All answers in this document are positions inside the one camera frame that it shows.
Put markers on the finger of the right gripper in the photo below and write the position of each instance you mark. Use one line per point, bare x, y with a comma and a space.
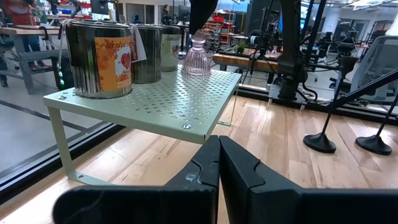
196, 15
209, 11

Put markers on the silver candle tin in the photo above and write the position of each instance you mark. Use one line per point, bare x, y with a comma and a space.
150, 56

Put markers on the silver tin orange label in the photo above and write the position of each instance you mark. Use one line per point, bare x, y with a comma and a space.
84, 62

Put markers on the silver tin green label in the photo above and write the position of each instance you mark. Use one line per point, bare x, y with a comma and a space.
169, 49

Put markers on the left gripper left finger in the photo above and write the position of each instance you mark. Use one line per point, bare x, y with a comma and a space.
192, 199

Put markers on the grey mesh office chair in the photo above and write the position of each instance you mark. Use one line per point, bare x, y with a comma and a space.
376, 62

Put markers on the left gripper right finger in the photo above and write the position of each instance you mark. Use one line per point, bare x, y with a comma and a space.
248, 199

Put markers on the pink glass candle holder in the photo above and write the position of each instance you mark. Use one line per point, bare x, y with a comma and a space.
196, 60

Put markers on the person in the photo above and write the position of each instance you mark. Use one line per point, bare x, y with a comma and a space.
18, 12
165, 14

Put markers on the black candlestick holder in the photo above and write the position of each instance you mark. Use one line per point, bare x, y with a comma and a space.
373, 145
319, 143

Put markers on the green perforated metal shelf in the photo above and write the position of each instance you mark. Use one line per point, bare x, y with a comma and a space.
174, 102

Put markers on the wooden workbench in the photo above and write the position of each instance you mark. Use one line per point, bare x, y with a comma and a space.
242, 60
18, 31

